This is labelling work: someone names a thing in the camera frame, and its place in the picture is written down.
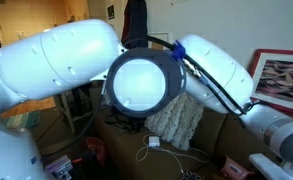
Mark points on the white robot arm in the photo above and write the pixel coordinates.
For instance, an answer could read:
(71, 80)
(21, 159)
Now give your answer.
(140, 82)

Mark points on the brown leather couch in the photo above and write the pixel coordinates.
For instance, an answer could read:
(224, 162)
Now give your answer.
(261, 141)

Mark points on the red woven round basket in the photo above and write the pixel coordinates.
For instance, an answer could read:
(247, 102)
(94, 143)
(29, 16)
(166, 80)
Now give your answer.
(95, 144)

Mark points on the shaggy cream pillow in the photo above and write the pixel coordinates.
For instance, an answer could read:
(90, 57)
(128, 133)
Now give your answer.
(176, 123)

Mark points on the white power adapter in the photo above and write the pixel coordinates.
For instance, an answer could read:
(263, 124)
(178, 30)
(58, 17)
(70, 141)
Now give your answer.
(153, 141)

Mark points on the dark hanging jacket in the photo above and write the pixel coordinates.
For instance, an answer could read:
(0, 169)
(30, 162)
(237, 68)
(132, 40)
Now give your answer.
(135, 24)

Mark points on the small framed picture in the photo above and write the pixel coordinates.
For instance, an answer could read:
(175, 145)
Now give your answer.
(163, 36)

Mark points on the small pink pouch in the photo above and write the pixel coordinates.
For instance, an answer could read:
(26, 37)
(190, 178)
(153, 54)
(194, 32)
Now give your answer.
(234, 171)

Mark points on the red framed picture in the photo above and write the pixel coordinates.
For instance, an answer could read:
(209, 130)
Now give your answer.
(272, 73)

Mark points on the black Sony camera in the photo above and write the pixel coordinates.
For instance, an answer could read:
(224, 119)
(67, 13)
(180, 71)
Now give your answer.
(128, 123)

